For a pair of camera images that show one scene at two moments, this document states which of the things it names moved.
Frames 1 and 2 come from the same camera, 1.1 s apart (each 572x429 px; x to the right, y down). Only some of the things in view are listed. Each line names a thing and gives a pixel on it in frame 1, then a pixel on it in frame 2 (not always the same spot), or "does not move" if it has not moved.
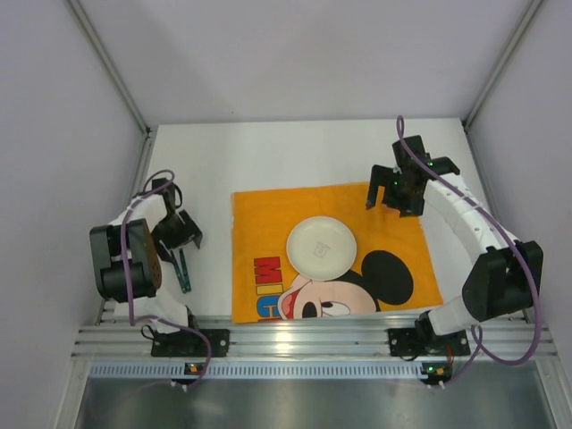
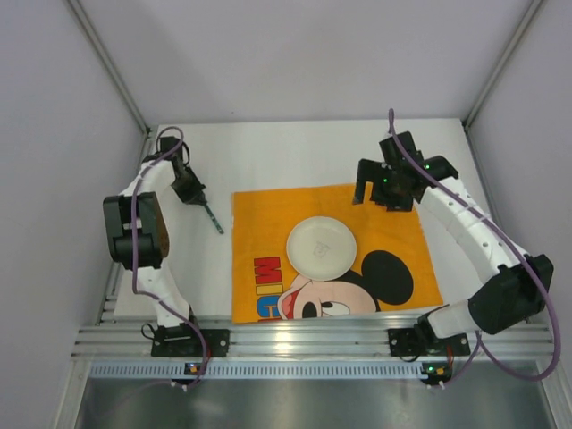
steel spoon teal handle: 185,270 to 220,228
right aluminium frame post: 530,12 does not move
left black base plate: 186,343 does not move
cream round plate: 322,248 does not move
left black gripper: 177,237 to 197,197
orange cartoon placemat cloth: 393,267 does not move
